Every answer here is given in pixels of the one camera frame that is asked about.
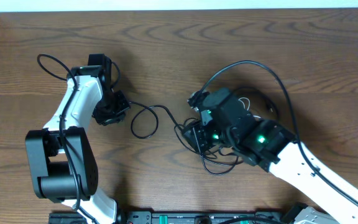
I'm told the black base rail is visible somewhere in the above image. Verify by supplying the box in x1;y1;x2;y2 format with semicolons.
48;210;295;224

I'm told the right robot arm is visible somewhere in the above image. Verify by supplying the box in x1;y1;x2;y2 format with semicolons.
181;88;358;223

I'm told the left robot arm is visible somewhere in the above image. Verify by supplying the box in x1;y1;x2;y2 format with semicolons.
25;54;130;223

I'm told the white cable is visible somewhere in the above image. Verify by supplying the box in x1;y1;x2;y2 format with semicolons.
237;96;262;121

